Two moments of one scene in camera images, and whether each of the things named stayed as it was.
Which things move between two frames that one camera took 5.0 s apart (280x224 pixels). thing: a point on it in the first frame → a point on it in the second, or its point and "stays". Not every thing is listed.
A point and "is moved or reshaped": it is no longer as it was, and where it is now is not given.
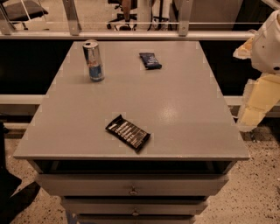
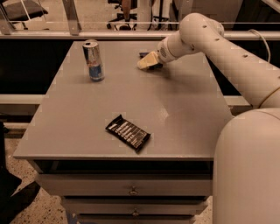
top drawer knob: x=133 y=191 stays
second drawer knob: x=135 y=213 stays
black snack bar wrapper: x=128 y=133 stays
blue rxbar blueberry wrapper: x=150 y=60 is moved or reshaped
